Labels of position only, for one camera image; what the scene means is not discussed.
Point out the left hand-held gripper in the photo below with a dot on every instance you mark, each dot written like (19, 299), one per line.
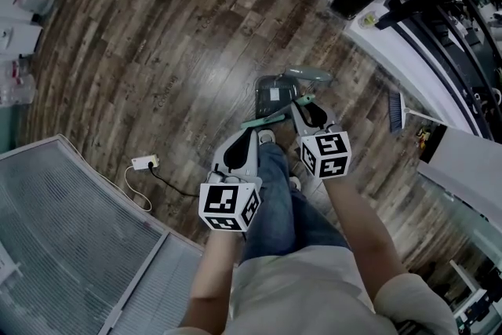
(219, 204)

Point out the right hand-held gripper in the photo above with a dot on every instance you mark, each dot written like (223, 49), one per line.
(329, 153)

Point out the green broom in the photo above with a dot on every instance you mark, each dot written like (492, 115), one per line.
(266, 121)

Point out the person's left forearm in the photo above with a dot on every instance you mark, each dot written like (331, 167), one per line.
(212, 270)

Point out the person's right forearm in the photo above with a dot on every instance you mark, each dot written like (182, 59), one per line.
(364, 239)

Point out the white sneaker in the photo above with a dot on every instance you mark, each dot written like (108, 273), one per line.
(295, 183)
(266, 136)

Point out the person's blue jeans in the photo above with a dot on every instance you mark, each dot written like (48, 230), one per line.
(274, 200)

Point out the white power strip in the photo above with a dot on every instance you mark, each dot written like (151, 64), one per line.
(143, 162)

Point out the dark box with yellow items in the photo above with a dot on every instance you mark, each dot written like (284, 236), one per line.
(425, 137)

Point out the small yellow-green bottle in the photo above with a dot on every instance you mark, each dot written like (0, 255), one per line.
(368, 20)

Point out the black metal railing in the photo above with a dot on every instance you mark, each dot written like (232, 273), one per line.
(400, 13)

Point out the person's cream shirt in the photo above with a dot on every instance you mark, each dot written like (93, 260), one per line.
(298, 298)

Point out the frosted glass panel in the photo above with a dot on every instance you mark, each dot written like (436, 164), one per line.
(463, 204)

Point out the glass partition with blinds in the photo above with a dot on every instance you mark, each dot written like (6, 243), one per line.
(70, 208)

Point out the white water dispenser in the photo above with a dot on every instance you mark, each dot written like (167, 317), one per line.
(6, 38)

